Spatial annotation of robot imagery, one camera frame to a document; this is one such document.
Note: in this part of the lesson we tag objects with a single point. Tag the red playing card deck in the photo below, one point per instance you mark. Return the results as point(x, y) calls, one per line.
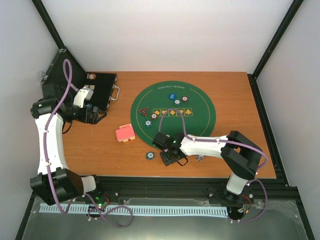
point(125, 133)

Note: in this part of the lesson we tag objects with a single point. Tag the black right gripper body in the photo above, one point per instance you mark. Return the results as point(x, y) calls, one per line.
point(169, 159)

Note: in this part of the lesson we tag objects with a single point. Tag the single white blue chip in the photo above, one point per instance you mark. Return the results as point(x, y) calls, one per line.
point(177, 102)

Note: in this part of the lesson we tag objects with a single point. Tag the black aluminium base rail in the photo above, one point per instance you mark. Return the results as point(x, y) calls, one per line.
point(119, 189)

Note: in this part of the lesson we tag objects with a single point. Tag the white purple chip stack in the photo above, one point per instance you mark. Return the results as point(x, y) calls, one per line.
point(199, 157)

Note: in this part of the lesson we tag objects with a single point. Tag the orange chip in case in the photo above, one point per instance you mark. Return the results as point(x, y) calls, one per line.
point(91, 76)

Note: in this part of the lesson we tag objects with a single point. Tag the round green poker mat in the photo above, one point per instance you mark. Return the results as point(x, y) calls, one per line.
point(197, 116)

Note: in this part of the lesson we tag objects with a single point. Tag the single red poker chip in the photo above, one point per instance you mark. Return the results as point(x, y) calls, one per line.
point(153, 116)

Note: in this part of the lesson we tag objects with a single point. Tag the blue small blind button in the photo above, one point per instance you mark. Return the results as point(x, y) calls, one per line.
point(172, 96)

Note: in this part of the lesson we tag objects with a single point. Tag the black poker case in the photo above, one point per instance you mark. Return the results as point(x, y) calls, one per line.
point(54, 82)

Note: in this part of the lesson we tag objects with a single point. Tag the light blue cable duct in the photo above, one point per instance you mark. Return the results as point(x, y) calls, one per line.
point(143, 210)

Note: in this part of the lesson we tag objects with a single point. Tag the triangular dealer button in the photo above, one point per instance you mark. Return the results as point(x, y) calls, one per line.
point(144, 111)

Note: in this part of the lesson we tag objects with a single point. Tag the single blue poker chip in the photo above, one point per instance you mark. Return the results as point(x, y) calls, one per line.
point(148, 123)

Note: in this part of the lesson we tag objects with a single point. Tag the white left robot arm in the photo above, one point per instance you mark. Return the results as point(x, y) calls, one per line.
point(54, 182)

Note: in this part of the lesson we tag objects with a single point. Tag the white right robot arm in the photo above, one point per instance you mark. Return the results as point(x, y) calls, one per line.
point(242, 156)

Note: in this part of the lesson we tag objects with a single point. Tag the blue card box in case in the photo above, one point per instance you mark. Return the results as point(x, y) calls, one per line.
point(90, 86)

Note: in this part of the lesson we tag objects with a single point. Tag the blue poker chip stack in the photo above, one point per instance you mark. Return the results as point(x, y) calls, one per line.
point(150, 155)

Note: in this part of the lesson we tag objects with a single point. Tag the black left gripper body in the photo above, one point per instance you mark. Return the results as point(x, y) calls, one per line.
point(84, 117)

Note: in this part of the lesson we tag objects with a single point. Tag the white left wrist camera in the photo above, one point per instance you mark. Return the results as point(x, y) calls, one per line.
point(84, 94)

